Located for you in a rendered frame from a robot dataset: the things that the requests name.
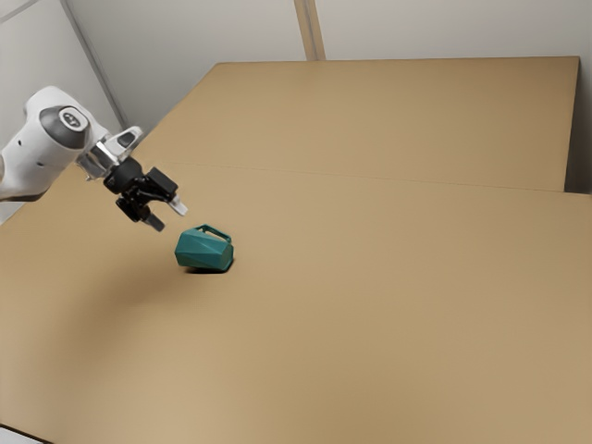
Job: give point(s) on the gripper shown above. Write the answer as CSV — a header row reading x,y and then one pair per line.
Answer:
x,y
124,176

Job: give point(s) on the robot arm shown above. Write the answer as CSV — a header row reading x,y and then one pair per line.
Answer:
x,y
44,139

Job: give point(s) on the teal faceted mug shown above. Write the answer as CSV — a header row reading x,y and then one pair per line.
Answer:
x,y
203,250

